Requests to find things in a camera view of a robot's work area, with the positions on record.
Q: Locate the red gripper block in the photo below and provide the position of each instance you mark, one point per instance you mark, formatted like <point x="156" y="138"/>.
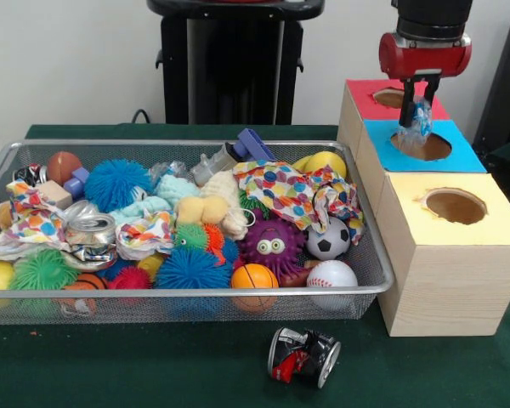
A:
<point x="425" y="59"/>

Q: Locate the crushed clear plastic bottle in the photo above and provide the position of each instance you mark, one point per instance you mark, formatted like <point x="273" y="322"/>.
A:
<point x="418" y="127"/>

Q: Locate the colourful paper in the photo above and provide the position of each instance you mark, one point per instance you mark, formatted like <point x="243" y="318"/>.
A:
<point x="289" y="187"/>

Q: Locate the black white soccer ball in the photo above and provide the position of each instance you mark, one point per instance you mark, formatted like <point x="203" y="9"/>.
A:
<point x="328" y="242"/>

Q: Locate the crushed red black can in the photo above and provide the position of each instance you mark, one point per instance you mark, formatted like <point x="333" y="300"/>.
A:
<point x="299" y="359"/>

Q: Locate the wooden box with three holes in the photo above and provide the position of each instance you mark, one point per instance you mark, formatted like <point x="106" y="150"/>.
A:
<point x="446" y="276"/>

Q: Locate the black chair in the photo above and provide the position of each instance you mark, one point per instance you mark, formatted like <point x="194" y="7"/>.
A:
<point x="506" y="85"/>

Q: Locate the yellow plastic ball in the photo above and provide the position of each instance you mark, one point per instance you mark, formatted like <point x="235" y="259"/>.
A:
<point x="327" y="161"/>

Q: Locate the purple plastic toy block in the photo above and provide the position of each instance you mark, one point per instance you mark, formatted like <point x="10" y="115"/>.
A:
<point x="251" y="144"/>

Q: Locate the white foam baseball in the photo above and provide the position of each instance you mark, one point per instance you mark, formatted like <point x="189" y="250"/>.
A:
<point x="331" y="276"/>

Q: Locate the purple spiky monster toy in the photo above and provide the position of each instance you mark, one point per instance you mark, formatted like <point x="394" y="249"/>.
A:
<point x="272" y="242"/>

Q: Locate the orange foam basketball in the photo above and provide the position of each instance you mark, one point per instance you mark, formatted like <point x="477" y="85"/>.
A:
<point x="255" y="278"/>

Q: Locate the blue spiky rubber ball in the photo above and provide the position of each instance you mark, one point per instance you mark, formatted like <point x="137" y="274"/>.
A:
<point x="119" y="185"/>
<point x="193" y="270"/>

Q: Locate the crushed silver can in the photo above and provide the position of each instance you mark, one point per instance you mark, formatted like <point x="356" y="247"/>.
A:
<point x="91" y="229"/>

